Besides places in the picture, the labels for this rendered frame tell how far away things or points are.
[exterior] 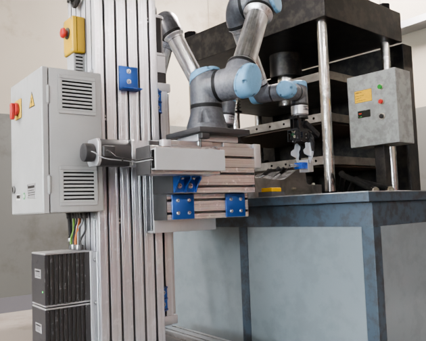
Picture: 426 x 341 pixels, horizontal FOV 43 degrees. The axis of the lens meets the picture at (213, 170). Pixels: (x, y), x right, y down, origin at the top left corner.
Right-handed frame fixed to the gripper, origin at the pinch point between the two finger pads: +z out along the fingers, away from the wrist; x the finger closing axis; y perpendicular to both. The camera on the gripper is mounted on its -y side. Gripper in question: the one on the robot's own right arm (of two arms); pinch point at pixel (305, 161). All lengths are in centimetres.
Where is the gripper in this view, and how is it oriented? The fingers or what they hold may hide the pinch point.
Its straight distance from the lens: 241.5
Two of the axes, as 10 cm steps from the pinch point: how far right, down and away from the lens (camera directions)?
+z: 0.3, 10.0, -0.7
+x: 6.8, -0.8, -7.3
